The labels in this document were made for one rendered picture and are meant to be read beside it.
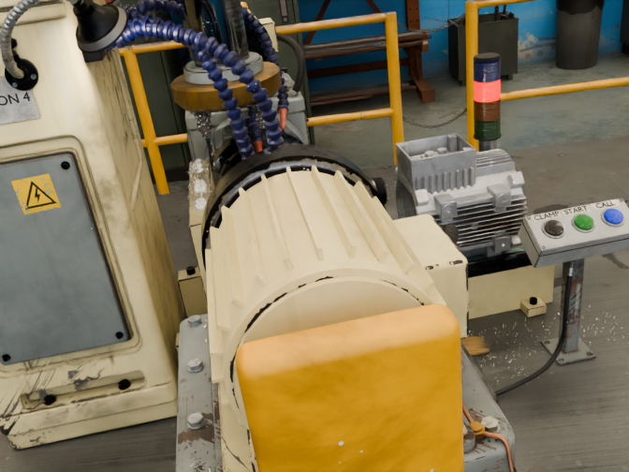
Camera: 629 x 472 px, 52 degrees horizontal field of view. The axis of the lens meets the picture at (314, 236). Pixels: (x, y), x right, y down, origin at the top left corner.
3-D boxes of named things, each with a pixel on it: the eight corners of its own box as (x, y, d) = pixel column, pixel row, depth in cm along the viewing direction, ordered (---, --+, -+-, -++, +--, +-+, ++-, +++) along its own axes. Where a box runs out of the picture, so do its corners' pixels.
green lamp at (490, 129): (479, 141, 150) (479, 123, 148) (470, 134, 155) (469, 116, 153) (504, 138, 150) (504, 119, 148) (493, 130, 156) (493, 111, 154)
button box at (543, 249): (533, 269, 104) (541, 250, 100) (516, 234, 108) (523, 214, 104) (633, 249, 106) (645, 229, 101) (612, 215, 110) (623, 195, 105)
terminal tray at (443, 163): (414, 199, 117) (411, 161, 113) (397, 178, 126) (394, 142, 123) (477, 186, 118) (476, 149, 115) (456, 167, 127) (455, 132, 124)
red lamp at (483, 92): (479, 104, 146) (479, 84, 144) (469, 97, 151) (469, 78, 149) (504, 99, 146) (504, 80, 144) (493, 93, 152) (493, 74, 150)
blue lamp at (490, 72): (479, 84, 144) (479, 64, 142) (469, 78, 149) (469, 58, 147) (504, 80, 144) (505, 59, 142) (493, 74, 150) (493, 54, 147)
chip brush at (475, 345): (379, 367, 119) (378, 363, 118) (375, 350, 123) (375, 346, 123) (490, 354, 118) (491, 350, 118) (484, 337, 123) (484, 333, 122)
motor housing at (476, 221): (425, 283, 120) (419, 188, 111) (396, 238, 137) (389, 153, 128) (527, 262, 122) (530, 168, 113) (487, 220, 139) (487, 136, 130)
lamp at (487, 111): (479, 123, 148) (479, 104, 146) (469, 116, 153) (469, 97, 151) (504, 119, 148) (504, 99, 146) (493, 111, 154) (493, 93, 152)
